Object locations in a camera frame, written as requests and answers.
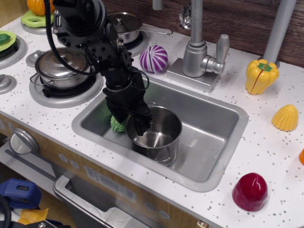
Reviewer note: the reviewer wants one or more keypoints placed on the yellow toy bell pepper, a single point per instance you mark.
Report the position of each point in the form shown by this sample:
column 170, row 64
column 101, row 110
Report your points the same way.
column 260, row 75

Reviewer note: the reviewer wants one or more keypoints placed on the grey support pole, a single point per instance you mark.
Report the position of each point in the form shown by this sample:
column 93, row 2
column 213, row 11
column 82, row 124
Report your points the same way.
column 278, row 31

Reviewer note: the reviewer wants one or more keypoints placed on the orange toy pumpkin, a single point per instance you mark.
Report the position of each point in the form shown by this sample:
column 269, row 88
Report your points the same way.
column 37, row 7

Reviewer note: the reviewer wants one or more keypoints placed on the green toy vegetable on plate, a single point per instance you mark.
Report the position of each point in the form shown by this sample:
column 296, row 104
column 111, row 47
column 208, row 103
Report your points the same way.
column 7, row 39

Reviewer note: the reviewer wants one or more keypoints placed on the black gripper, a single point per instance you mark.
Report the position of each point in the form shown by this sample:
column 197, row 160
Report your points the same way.
column 124, row 92

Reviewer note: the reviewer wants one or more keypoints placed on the silver toy sink basin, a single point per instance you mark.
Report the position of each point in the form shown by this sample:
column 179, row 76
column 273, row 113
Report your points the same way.
column 208, row 129

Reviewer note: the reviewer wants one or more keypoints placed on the dark red toy fruit half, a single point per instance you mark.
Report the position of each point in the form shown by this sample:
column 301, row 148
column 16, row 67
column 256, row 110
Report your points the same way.
column 250, row 192

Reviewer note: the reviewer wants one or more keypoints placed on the rear steel saucepan with lid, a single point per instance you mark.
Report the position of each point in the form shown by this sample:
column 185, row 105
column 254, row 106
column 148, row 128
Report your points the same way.
column 128, row 26

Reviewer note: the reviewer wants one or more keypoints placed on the clear crystal faucet knob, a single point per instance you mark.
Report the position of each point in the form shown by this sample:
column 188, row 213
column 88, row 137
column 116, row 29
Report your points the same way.
column 185, row 16

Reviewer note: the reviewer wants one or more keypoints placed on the yellow toy corn piece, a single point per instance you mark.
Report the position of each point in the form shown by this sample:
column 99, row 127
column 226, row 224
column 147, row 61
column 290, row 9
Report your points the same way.
column 286, row 118

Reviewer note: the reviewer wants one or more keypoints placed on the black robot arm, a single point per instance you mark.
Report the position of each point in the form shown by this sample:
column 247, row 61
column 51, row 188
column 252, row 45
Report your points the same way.
column 83, row 26

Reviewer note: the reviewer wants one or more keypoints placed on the silver toy faucet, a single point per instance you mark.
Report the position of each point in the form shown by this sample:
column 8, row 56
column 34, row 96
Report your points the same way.
column 197, row 69

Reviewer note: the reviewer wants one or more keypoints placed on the green toy bitter gourd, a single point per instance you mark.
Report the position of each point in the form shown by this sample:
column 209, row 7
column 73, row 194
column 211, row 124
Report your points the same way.
column 116, row 126

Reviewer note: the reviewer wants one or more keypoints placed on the grey oven door handle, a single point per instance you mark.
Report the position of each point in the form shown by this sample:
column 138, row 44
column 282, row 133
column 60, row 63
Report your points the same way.
column 93, row 208

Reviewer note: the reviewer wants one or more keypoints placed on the silver oven dial knob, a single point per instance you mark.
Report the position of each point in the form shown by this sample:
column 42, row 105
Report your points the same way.
column 22, row 142

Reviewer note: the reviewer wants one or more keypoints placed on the yellow cloth scrap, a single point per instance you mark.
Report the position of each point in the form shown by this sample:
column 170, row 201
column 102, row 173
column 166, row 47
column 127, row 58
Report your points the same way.
column 30, row 216

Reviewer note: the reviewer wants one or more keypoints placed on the light green toy plate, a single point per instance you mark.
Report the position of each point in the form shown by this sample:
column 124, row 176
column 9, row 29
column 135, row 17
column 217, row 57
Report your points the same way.
column 32, row 20

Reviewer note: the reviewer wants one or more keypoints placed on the orange toy piece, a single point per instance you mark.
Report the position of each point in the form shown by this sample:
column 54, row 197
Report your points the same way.
column 301, row 157

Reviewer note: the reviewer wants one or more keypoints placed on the stainless steel pot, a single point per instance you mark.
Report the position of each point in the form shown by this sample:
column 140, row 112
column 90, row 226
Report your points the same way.
column 161, row 141

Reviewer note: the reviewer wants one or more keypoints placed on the front right stove burner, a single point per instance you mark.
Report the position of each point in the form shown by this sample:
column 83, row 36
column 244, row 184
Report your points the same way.
column 64, row 98

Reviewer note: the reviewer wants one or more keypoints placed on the purple striped toy onion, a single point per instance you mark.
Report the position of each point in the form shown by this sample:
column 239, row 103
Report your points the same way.
column 153, row 59

